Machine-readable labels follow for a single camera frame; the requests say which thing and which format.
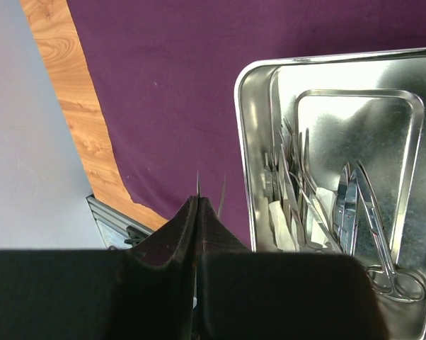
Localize thin steel tweezers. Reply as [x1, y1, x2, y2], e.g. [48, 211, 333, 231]
[196, 171, 226, 219]

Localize purple surgical wrap cloth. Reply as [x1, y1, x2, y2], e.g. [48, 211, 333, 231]
[68, 1, 426, 244]

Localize steel forceps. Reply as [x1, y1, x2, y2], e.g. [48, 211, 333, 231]
[264, 118, 344, 254]

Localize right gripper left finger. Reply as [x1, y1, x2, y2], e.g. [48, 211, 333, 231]
[0, 197, 199, 339]

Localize steel instrument tray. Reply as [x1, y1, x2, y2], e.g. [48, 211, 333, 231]
[234, 47, 426, 339]

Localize white gauze pad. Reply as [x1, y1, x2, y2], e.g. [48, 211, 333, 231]
[268, 182, 342, 253]

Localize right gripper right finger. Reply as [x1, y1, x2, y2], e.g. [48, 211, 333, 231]
[196, 198, 389, 339]

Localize steel scissors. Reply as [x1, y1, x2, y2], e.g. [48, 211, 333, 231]
[335, 161, 426, 304]

